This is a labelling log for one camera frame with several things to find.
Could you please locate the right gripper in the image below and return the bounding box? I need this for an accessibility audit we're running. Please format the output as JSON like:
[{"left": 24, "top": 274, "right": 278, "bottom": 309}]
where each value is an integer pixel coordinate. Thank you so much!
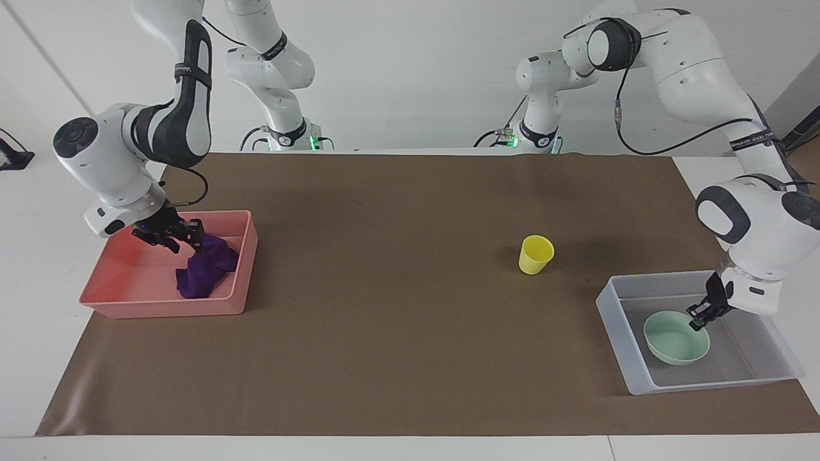
[{"left": 132, "top": 201, "right": 206, "bottom": 254}]

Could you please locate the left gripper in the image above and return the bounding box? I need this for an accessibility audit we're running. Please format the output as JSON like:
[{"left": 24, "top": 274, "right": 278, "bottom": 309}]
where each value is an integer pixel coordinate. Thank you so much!
[{"left": 686, "top": 271, "right": 735, "bottom": 332}]

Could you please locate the mint green bowl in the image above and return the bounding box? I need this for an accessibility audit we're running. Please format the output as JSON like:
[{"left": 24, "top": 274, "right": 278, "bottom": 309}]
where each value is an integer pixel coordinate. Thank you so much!
[{"left": 643, "top": 311, "right": 712, "bottom": 366}]

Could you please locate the purple cloth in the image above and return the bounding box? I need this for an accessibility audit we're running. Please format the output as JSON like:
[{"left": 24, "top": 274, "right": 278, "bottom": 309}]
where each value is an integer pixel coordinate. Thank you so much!
[{"left": 176, "top": 234, "right": 240, "bottom": 300}]

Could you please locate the clear plastic bin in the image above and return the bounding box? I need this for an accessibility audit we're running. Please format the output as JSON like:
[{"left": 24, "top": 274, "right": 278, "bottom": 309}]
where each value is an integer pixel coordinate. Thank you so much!
[{"left": 596, "top": 270, "right": 806, "bottom": 396}]

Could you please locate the pink plastic bin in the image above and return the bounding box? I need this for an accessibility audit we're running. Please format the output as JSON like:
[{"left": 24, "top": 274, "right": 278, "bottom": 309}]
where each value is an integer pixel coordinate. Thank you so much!
[{"left": 79, "top": 210, "right": 259, "bottom": 319}]

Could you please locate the yellow plastic cup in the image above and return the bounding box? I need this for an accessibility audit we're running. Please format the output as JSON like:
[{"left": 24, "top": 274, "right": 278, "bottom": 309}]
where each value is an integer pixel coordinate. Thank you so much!
[{"left": 518, "top": 235, "right": 555, "bottom": 276}]

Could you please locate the black cable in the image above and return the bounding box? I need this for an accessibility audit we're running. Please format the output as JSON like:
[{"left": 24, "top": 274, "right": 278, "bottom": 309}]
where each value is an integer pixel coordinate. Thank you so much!
[
  {"left": 239, "top": 126, "right": 271, "bottom": 152},
  {"left": 164, "top": 165, "right": 210, "bottom": 213},
  {"left": 614, "top": 61, "right": 767, "bottom": 157},
  {"left": 202, "top": 17, "right": 249, "bottom": 48},
  {"left": 473, "top": 96, "right": 530, "bottom": 149}
]

